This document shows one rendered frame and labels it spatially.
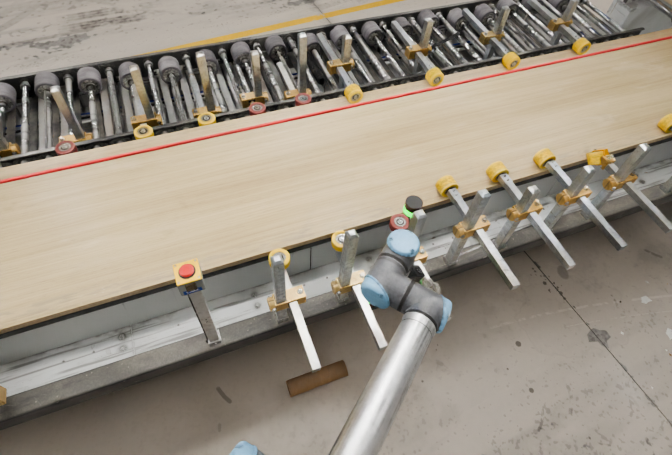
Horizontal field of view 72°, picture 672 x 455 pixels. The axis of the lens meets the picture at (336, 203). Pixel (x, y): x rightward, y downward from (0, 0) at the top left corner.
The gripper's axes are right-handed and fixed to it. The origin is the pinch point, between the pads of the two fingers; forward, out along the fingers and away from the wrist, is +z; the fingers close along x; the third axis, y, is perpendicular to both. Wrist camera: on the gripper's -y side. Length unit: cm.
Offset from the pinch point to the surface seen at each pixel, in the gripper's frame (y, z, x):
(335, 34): -50, 14, -167
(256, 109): 14, 7, -112
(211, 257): 52, 7, -40
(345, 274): 9.6, 5.2, -15.4
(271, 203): 24, 8, -56
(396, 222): -19.2, 7.2, -30.5
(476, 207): -39.6, -13.4, -14.9
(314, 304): 20.1, 27.5, -17.8
